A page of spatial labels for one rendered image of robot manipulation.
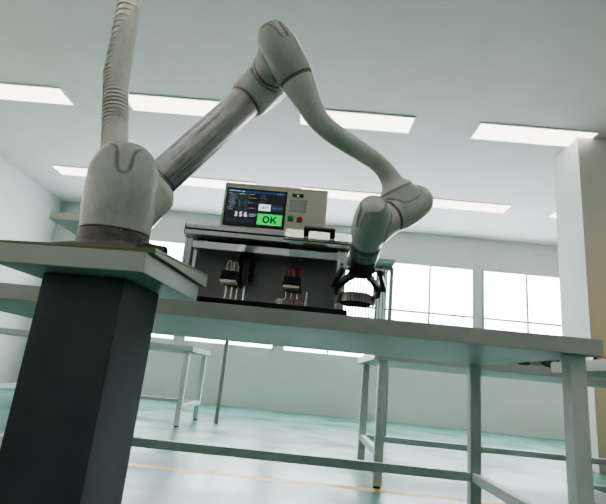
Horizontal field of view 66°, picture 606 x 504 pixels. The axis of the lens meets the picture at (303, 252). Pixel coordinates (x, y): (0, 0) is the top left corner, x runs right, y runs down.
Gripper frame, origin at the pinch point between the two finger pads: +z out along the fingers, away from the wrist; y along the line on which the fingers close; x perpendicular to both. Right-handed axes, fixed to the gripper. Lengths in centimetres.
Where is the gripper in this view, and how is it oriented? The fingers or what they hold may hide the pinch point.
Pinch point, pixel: (355, 298)
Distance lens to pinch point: 158.5
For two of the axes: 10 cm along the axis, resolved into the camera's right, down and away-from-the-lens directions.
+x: 0.8, -7.0, 7.1
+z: -0.5, 7.1, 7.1
